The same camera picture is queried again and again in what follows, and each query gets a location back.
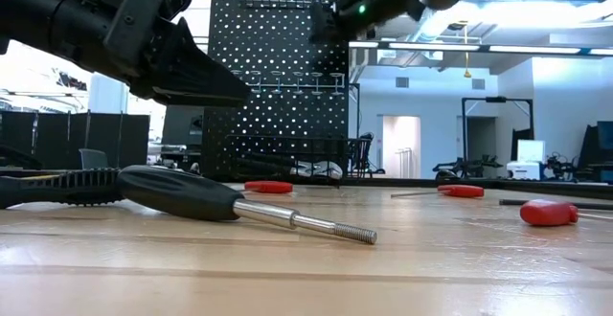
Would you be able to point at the grey office chair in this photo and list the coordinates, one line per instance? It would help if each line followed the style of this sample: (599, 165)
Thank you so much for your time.
(93, 159)

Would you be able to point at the grey wall vent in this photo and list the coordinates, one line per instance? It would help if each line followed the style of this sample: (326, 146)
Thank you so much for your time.
(402, 82)
(478, 83)

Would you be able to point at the grey black ribbed screwdriver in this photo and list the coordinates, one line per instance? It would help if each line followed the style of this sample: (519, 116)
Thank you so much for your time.
(72, 187)

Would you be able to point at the black office chair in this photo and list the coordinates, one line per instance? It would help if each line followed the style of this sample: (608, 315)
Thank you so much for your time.
(366, 153)

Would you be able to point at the black metal gantry frame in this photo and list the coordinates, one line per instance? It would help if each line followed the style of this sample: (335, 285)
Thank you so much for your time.
(495, 99)

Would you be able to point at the black metal pegboard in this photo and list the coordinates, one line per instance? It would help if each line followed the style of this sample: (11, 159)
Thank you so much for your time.
(225, 129)

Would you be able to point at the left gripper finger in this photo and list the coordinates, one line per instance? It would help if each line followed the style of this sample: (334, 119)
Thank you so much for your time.
(201, 101)
(187, 67)

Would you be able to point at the black aluminium rig frame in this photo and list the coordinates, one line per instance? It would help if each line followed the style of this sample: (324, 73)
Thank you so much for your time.
(551, 189)

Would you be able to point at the large black display screen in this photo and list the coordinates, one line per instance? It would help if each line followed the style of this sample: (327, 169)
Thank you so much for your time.
(179, 124)

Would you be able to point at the white round column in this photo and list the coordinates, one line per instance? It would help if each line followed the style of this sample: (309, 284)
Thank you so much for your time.
(105, 98)

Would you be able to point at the black monitor blue screen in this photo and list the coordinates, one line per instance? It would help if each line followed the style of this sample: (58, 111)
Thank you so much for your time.
(594, 151)

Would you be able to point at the ceiling light strip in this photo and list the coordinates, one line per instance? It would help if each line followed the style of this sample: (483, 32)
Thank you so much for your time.
(431, 46)

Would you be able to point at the black office partition panels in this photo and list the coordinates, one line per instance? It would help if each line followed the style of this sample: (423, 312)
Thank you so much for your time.
(129, 139)

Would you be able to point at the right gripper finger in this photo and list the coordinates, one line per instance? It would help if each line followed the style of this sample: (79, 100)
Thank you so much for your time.
(321, 24)

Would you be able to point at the shiny silver metal tool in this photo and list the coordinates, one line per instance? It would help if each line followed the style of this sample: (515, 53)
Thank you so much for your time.
(323, 168)

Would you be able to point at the white printer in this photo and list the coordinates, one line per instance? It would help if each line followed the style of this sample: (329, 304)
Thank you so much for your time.
(524, 170)

